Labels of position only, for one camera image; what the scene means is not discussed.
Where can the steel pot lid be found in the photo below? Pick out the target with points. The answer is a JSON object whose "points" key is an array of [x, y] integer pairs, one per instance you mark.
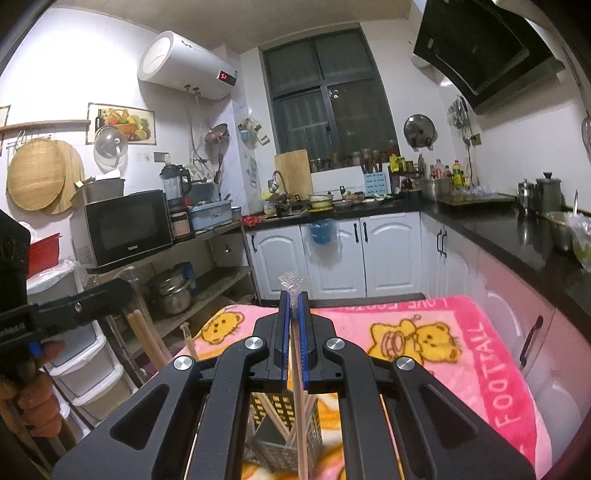
{"points": [[420, 131]]}

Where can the black microwave oven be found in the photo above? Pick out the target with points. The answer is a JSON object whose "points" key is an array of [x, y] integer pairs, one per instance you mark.
{"points": [[124, 228]]}

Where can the plastic-wrapped chopstick pair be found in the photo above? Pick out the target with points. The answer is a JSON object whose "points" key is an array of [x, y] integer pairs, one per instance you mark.
{"points": [[188, 341], [301, 438], [272, 410]]}

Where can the food wall poster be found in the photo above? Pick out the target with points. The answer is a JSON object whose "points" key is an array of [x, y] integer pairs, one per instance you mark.
{"points": [[122, 117]]}

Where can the person's left hand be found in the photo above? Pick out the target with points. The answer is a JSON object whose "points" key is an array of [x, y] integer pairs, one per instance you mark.
{"points": [[39, 397]]}

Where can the glass pot lid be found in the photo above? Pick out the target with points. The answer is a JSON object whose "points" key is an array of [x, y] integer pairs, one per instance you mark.
{"points": [[110, 145]]}

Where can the blue knife block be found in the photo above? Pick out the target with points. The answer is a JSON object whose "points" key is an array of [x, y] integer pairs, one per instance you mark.
{"points": [[376, 183]]}

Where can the blue dish rack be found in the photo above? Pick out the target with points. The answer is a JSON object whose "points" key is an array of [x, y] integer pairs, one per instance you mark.
{"points": [[210, 216]]}

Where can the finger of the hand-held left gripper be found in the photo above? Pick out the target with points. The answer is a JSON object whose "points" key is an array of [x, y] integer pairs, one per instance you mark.
{"points": [[87, 302]]}

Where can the black range hood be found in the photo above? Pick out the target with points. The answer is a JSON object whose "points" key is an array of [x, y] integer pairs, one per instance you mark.
{"points": [[480, 46]]}

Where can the small steel kettle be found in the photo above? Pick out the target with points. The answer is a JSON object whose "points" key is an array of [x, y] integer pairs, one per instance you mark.
{"points": [[526, 196]]}

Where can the tall steel pot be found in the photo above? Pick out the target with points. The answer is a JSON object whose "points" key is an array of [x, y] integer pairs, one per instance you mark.
{"points": [[548, 194]]}

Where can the plastic bag of greens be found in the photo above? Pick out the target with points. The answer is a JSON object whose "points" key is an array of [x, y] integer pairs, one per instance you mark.
{"points": [[579, 240]]}

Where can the red plastic basin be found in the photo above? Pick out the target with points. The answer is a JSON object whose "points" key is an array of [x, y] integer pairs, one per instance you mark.
{"points": [[44, 251]]}

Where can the black blender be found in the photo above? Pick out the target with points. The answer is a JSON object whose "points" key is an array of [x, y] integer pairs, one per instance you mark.
{"points": [[174, 184]]}

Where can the dark framed window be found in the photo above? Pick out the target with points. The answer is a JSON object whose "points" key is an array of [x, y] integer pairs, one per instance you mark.
{"points": [[323, 92]]}

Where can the pink printed blanket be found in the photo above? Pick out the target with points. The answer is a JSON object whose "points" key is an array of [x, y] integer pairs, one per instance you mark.
{"points": [[461, 323]]}

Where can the dark green utensil holder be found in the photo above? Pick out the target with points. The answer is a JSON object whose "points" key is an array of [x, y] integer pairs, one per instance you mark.
{"points": [[272, 452]]}

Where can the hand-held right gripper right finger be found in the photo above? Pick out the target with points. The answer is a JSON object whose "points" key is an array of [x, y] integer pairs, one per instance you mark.
{"points": [[302, 323]]}

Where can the wooden cutting board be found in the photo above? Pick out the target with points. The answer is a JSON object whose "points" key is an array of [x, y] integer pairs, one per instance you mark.
{"points": [[293, 173]]}

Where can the hanging steel pan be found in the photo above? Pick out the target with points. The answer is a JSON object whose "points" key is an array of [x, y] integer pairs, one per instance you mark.
{"points": [[218, 136]]}

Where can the hanging kitchen utensils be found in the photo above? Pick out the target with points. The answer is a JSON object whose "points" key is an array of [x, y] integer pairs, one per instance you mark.
{"points": [[458, 115]]}

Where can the stacked steel pots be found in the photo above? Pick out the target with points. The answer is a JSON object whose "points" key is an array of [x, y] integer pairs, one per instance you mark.
{"points": [[171, 295]]}

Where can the steel rectangular container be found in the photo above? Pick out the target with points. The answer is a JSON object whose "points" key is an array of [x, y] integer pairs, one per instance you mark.
{"points": [[99, 191]]}

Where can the steel bowl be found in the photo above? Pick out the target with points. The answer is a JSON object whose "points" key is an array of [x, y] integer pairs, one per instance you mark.
{"points": [[558, 230]]}

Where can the round bamboo tray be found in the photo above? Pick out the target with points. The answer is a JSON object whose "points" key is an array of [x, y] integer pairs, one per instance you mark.
{"points": [[34, 175]]}

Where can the round wooden board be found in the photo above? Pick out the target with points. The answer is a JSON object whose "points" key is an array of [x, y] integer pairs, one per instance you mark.
{"points": [[74, 175]]}

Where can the white water heater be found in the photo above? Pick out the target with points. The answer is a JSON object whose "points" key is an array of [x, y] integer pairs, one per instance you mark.
{"points": [[184, 64]]}

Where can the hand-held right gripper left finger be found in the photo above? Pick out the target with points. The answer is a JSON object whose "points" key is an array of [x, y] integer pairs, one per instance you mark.
{"points": [[287, 318]]}

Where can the row of glass jars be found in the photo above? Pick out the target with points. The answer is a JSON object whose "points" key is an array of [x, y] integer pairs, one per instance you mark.
{"points": [[351, 159]]}

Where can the curved steel faucet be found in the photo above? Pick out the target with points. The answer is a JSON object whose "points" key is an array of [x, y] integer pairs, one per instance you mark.
{"points": [[273, 182]]}

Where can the blue hanging bag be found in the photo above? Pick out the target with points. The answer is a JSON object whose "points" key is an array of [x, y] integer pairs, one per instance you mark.
{"points": [[321, 233]]}

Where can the bare wooden chopstick pair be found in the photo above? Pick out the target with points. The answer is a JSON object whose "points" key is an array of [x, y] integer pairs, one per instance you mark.
{"points": [[143, 337]]}

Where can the row of condiment bottles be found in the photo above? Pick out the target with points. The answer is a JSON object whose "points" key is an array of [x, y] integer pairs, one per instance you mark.
{"points": [[443, 173]]}

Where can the plastic drawer unit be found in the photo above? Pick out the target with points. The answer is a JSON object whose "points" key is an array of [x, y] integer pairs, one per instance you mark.
{"points": [[87, 350]]}

